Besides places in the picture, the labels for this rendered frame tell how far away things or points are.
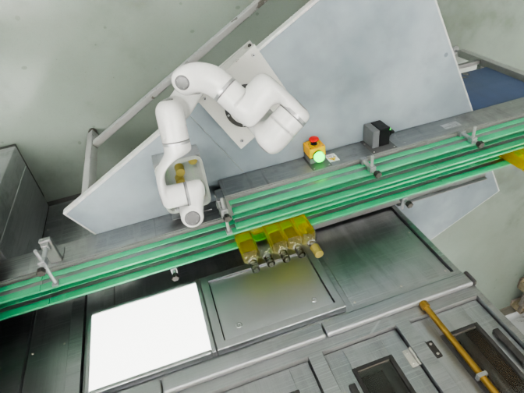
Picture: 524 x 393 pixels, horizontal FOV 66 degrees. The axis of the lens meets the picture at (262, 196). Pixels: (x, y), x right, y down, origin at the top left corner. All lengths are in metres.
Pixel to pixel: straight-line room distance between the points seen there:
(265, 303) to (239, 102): 0.73
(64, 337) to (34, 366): 0.13
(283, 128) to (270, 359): 0.74
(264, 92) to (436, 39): 0.88
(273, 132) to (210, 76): 0.23
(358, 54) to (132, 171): 0.95
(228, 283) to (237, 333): 0.23
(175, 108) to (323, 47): 0.63
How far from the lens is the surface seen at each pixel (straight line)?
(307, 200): 1.63
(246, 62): 1.42
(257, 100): 1.18
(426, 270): 1.69
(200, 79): 1.18
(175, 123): 1.24
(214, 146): 1.58
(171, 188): 1.30
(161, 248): 1.59
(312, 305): 1.50
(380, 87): 1.76
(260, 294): 1.55
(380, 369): 1.43
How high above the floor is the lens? 2.13
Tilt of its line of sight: 52 degrees down
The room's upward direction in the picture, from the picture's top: 151 degrees clockwise
